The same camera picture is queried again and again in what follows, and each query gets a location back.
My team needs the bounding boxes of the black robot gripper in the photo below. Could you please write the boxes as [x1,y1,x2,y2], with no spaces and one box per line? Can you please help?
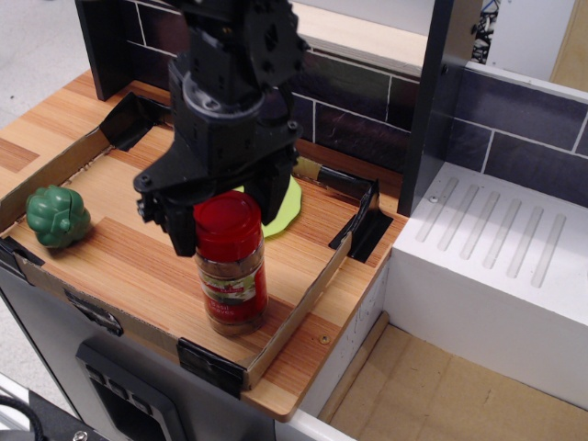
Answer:
[133,54,303,257]

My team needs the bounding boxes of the red-capped basil spice bottle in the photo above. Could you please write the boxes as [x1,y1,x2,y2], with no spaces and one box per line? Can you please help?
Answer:
[194,190,268,336]

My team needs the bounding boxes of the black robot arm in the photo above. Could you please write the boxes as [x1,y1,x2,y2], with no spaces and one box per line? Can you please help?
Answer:
[133,1,307,257]

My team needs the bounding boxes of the cardboard fence with black tape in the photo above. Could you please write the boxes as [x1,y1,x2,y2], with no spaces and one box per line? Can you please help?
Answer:
[1,80,405,415]

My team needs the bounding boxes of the light green plate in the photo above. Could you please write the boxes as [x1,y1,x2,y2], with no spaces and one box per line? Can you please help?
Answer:
[230,176,302,238]

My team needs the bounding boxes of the green toy bell pepper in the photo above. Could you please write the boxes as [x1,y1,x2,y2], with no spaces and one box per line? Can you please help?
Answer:
[26,186,91,248]

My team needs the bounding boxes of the black oven control panel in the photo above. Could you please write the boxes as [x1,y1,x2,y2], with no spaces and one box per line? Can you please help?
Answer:
[76,344,186,440]

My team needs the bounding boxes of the black device with screw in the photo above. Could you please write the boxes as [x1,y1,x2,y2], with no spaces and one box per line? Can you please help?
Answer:
[28,390,103,441]

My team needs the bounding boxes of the white toy sink drainboard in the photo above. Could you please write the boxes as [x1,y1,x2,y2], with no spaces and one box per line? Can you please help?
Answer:
[384,164,587,407]

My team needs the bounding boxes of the dark grey vertical post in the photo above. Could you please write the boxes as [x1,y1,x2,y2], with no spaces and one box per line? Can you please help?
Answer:
[398,0,481,217]

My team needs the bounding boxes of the dark grey left post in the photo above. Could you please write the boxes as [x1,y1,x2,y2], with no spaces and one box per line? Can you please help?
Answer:
[74,0,134,101]

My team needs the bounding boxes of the tangled black white cables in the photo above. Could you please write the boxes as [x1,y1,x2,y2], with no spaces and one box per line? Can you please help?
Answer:
[469,0,500,65]

